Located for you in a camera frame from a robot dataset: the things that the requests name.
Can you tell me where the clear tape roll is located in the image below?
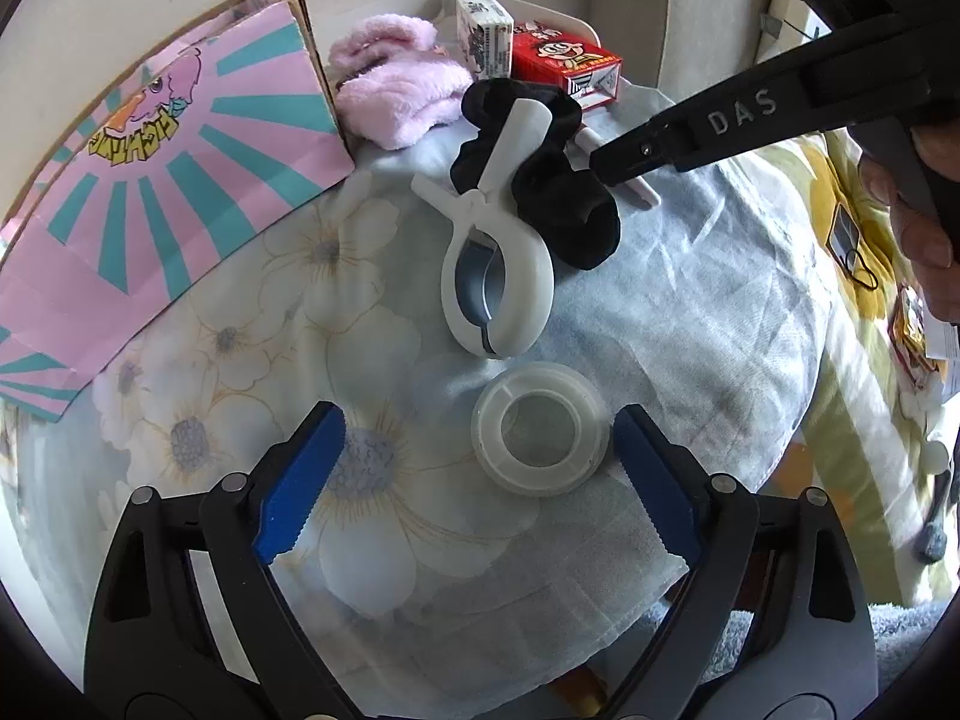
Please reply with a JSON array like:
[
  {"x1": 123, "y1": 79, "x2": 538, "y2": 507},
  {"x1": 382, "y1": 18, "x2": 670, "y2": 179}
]
[{"x1": 470, "y1": 362, "x2": 612, "y2": 497}]

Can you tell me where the person's right hand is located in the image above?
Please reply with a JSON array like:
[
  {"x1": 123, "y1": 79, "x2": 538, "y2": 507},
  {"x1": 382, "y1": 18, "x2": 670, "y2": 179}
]
[{"x1": 859, "y1": 122, "x2": 960, "y2": 325}]

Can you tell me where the floral light blue cloth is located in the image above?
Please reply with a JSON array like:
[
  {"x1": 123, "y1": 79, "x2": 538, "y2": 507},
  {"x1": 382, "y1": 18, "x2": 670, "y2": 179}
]
[{"x1": 5, "y1": 124, "x2": 825, "y2": 718}]

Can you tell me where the yellow floral bedsheet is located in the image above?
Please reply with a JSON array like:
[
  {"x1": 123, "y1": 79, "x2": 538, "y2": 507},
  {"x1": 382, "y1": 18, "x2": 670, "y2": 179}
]
[{"x1": 758, "y1": 130, "x2": 958, "y2": 606}]

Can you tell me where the large white plastic clamp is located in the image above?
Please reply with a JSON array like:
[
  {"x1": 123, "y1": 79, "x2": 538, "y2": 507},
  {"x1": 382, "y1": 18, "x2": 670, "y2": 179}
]
[{"x1": 412, "y1": 99, "x2": 555, "y2": 359}]

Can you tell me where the white marker pen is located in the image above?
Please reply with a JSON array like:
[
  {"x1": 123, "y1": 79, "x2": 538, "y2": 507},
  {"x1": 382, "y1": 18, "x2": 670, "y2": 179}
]
[{"x1": 574, "y1": 125, "x2": 662, "y2": 208}]

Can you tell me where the black sock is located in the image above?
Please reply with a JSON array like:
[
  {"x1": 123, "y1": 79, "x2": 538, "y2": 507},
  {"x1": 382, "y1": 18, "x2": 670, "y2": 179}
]
[{"x1": 449, "y1": 78, "x2": 620, "y2": 270}]

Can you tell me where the red printed carton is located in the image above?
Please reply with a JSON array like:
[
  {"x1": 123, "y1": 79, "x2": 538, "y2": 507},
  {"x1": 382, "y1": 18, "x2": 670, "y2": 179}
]
[{"x1": 512, "y1": 21, "x2": 622, "y2": 110}]

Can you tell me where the pink cardboard box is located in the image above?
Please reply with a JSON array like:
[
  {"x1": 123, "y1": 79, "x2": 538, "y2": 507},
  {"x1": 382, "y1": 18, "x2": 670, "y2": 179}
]
[{"x1": 2, "y1": 0, "x2": 353, "y2": 421}]

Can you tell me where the pink fluffy sock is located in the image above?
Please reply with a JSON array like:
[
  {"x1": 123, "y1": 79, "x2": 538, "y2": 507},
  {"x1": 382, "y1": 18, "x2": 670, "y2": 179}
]
[{"x1": 329, "y1": 13, "x2": 473, "y2": 151}]

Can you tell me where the white printed small carton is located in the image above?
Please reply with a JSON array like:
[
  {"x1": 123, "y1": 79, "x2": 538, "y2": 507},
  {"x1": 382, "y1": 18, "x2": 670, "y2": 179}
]
[{"x1": 455, "y1": 0, "x2": 514, "y2": 80}]

